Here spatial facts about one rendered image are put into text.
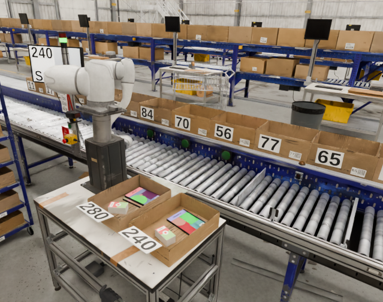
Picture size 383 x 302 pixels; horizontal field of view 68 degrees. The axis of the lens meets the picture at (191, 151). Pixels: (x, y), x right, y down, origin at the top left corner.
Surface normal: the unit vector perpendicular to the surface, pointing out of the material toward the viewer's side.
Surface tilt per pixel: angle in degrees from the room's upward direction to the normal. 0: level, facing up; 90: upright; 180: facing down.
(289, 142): 91
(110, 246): 0
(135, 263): 0
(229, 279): 0
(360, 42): 88
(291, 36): 90
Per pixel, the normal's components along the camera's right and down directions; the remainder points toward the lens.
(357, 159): -0.54, 0.33
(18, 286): 0.04, -0.91
